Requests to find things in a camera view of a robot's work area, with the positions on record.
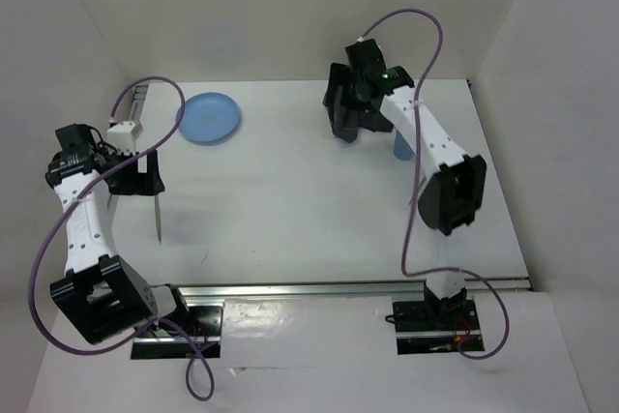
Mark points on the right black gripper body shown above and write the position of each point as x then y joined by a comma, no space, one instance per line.
366,106

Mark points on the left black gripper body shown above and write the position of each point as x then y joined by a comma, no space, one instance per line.
125,182

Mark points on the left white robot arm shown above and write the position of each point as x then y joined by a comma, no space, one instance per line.
100,292

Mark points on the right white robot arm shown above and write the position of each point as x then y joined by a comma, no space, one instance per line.
449,184

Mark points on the silver fork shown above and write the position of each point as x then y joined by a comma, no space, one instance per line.
158,217

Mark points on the blue plastic cup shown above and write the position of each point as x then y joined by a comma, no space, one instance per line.
401,149

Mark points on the blue plastic plate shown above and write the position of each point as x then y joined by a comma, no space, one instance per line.
209,118

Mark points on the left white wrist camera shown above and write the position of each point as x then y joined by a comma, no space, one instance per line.
122,136

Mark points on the aluminium left rail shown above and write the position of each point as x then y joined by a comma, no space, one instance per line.
139,94

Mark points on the aluminium rail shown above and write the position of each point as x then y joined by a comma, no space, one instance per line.
353,289
139,94

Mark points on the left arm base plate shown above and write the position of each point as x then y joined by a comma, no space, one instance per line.
203,325

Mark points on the aluminium front rail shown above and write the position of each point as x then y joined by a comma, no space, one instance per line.
353,289

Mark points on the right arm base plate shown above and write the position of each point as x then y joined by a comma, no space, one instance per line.
419,331

